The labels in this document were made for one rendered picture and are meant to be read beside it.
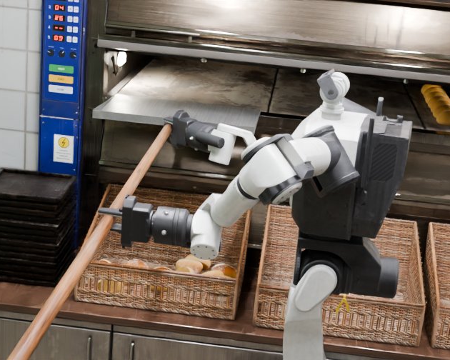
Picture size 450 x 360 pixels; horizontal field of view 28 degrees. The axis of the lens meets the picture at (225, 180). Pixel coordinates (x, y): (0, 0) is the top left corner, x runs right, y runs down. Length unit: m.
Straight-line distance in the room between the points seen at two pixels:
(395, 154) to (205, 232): 0.54
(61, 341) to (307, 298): 1.00
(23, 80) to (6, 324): 0.91
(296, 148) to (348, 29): 1.33
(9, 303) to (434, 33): 1.72
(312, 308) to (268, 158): 0.68
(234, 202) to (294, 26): 1.36
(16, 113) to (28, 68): 0.18
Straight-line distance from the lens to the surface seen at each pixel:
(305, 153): 1.93
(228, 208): 1.97
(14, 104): 3.45
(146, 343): 3.04
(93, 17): 3.31
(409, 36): 3.23
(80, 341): 3.08
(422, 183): 3.35
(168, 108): 3.24
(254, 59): 3.09
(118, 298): 3.07
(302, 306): 2.46
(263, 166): 1.89
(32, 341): 1.58
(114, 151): 3.38
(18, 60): 3.41
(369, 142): 2.24
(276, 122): 3.28
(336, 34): 3.21
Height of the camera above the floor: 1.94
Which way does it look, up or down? 18 degrees down
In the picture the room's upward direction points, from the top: 5 degrees clockwise
